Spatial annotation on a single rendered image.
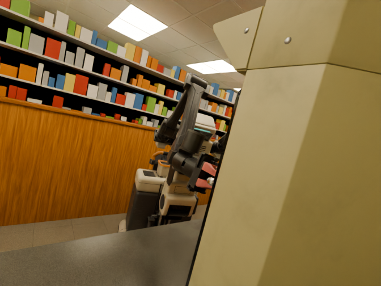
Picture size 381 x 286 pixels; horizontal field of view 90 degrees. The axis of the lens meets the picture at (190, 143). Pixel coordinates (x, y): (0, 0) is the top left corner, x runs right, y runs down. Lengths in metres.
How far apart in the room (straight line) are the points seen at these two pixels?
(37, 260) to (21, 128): 1.71
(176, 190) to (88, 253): 0.87
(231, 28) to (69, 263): 0.59
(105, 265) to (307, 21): 0.59
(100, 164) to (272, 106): 2.17
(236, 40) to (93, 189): 2.24
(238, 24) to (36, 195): 2.26
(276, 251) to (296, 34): 0.28
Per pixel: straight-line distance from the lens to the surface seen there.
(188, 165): 0.51
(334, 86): 0.28
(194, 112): 0.73
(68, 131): 2.20
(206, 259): 0.37
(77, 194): 2.42
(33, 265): 0.58
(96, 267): 0.56
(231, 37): 0.39
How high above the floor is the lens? 1.31
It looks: 6 degrees down
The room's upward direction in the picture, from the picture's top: 14 degrees clockwise
